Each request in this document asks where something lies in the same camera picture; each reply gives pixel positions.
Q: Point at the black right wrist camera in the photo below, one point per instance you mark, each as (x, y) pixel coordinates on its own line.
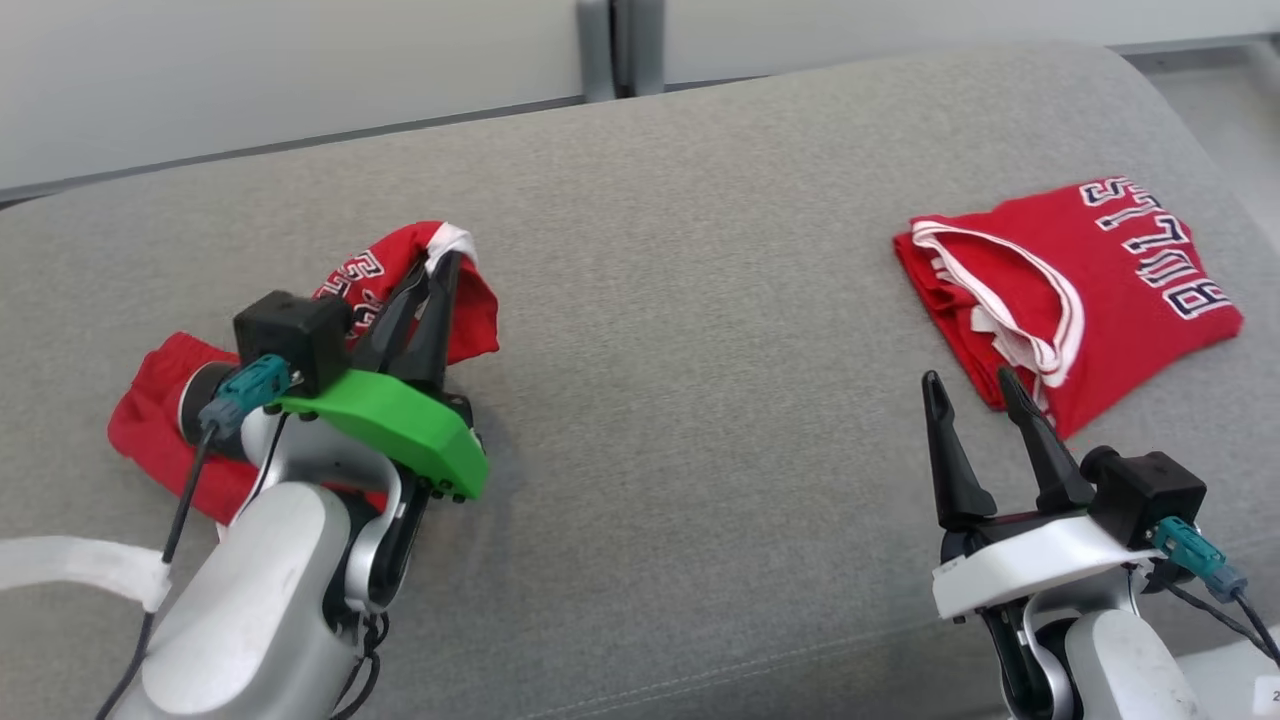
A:
(1150, 495)

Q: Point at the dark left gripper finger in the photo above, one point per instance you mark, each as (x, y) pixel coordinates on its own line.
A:
(432, 340)
(385, 330)

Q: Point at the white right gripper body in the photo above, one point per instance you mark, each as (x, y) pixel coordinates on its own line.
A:
(1030, 570)

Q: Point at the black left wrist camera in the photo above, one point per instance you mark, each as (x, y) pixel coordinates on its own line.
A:
(295, 335)

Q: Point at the grey partition post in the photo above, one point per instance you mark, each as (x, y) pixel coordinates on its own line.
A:
(620, 45)

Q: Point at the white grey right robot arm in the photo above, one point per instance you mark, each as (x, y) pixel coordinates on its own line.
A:
(1130, 670)

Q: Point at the red white basketball jersey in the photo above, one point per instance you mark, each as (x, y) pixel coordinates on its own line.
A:
(1120, 270)

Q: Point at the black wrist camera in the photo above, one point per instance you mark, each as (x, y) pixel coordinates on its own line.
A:
(295, 335)
(1150, 495)

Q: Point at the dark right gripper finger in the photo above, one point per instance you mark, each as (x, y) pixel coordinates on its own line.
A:
(1055, 470)
(955, 470)

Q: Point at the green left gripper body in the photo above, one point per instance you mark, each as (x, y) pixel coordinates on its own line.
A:
(400, 425)

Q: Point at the grey fabric sofa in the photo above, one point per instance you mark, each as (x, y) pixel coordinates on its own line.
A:
(680, 350)

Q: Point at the red white basketball shorts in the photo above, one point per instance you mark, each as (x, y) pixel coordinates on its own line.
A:
(160, 420)

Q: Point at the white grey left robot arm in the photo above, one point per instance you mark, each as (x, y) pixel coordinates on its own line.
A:
(260, 600)

